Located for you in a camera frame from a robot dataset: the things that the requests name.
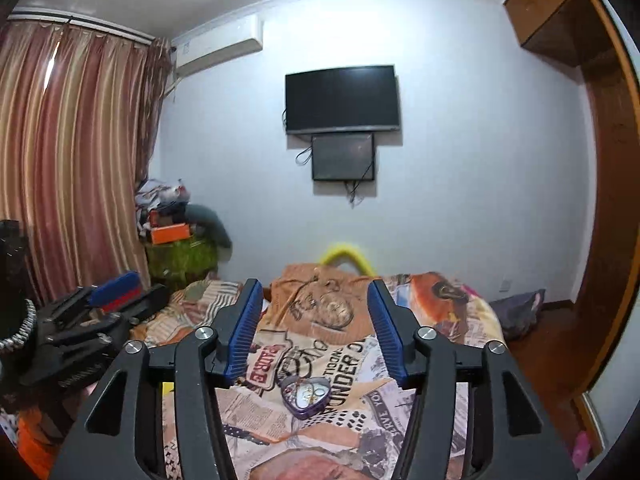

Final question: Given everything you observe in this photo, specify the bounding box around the purple heart tin box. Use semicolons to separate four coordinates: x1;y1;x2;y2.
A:
280;376;331;420

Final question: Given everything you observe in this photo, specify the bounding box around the gold chain necklace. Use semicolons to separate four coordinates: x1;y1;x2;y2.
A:
292;382;327;406

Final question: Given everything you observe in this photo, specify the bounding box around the yellow pillow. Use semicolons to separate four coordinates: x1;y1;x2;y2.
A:
319;243;376;276

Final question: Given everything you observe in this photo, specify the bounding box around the dark grey cushion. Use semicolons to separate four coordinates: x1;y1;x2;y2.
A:
184;204;232;249

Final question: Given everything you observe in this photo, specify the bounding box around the wall mounted black television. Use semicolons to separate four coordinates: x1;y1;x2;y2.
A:
285;65;400;134

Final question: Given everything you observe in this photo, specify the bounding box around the small black wall monitor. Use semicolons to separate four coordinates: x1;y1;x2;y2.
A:
311;133;375;182

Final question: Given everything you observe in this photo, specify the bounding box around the wooden overhead cabinet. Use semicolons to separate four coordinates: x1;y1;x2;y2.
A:
504;0;613;67

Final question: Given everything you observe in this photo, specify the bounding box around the striped red gold curtain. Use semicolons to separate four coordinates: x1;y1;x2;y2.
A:
1;21;171;303

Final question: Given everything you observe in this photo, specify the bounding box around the clothes pile on table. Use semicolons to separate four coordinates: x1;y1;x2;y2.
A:
134;179;191;236

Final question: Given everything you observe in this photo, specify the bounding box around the white air conditioner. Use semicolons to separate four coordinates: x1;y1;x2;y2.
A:
176;14;262;77

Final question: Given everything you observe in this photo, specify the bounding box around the orange right sleeve forearm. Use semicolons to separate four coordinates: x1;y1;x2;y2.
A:
17;402;75;479

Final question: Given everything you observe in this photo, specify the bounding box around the newspaper print bedspread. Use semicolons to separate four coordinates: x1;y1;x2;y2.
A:
130;263;504;479

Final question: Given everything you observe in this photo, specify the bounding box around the orange shoe box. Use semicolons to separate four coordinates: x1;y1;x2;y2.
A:
151;223;191;245

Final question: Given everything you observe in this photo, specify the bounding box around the brown wooden door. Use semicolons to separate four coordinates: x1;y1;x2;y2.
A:
578;0;639;391

